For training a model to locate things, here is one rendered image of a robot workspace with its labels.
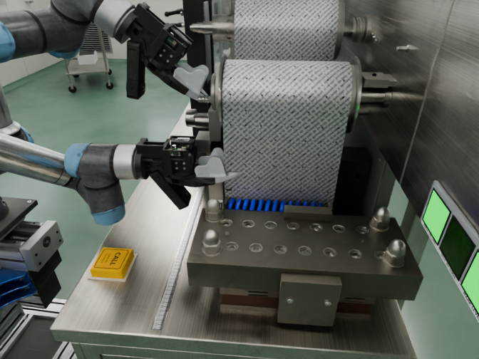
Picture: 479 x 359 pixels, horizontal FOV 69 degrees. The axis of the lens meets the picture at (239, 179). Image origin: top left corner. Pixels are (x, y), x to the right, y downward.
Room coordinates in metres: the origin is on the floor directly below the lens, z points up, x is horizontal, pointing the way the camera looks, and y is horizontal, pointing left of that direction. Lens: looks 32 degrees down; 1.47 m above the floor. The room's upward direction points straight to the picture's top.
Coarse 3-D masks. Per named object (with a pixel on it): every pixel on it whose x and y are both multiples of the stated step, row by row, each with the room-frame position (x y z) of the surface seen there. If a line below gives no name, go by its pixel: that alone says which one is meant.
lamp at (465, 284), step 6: (474, 264) 0.27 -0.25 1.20; (474, 270) 0.26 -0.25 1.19; (468, 276) 0.27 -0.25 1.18; (474, 276) 0.26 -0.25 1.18; (468, 282) 0.26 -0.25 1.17; (474, 282) 0.26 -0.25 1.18; (468, 288) 0.26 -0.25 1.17; (474, 288) 0.25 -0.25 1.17; (468, 294) 0.26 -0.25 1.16; (474, 294) 0.25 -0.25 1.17; (474, 300) 0.25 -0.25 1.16
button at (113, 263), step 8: (104, 248) 0.58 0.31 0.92; (112, 248) 0.59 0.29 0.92; (104, 256) 0.56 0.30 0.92; (112, 256) 0.56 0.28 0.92; (120, 256) 0.56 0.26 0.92; (128, 256) 0.56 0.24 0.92; (96, 264) 0.53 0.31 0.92; (104, 264) 0.53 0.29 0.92; (112, 264) 0.53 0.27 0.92; (120, 264) 0.53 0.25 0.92; (128, 264) 0.55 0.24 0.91; (96, 272) 0.52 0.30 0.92; (104, 272) 0.52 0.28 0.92; (112, 272) 0.52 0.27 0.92; (120, 272) 0.51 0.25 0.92
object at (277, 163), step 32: (224, 128) 0.63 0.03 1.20; (256, 128) 0.62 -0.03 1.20; (288, 128) 0.62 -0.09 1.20; (320, 128) 0.61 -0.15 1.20; (224, 160) 0.63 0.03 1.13; (256, 160) 0.62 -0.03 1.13; (288, 160) 0.62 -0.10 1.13; (320, 160) 0.61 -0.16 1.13; (256, 192) 0.62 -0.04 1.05; (288, 192) 0.62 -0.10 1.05; (320, 192) 0.61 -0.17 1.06
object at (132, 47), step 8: (128, 40) 0.69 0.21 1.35; (128, 48) 0.69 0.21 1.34; (136, 48) 0.68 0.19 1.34; (128, 56) 0.68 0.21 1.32; (136, 56) 0.68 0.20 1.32; (128, 64) 0.68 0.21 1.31; (136, 64) 0.68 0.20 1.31; (128, 72) 0.68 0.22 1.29; (136, 72) 0.68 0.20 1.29; (144, 72) 0.72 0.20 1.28; (128, 80) 0.68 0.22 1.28; (136, 80) 0.68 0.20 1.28; (144, 80) 0.72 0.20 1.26; (128, 88) 0.68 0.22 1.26; (136, 88) 0.68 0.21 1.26; (144, 88) 0.70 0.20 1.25; (128, 96) 0.68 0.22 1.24; (136, 96) 0.68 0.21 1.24
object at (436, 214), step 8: (432, 200) 0.38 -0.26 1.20; (440, 200) 0.37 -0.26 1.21; (432, 208) 0.38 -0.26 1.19; (440, 208) 0.36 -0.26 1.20; (424, 216) 0.39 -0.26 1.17; (432, 216) 0.37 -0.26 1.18; (440, 216) 0.36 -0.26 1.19; (432, 224) 0.37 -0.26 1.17; (440, 224) 0.35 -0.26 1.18; (432, 232) 0.36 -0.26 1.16; (440, 232) 0.34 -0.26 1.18
